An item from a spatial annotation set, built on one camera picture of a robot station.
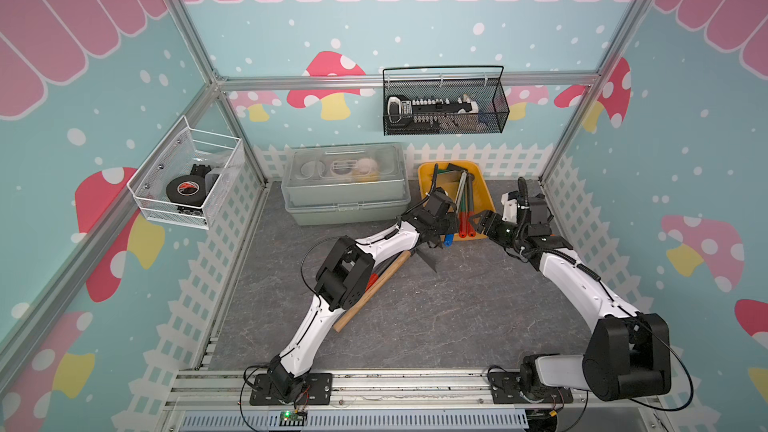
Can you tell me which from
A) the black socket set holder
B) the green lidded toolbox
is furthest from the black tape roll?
the black socket set holder

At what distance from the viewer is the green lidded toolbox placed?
3.15ft

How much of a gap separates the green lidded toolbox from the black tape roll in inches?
10.0

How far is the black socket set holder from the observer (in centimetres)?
88

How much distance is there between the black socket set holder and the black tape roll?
533 millimetres

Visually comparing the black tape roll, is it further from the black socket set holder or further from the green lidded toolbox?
the black socket set holder

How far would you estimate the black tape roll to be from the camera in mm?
693

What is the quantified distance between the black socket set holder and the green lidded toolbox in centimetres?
15
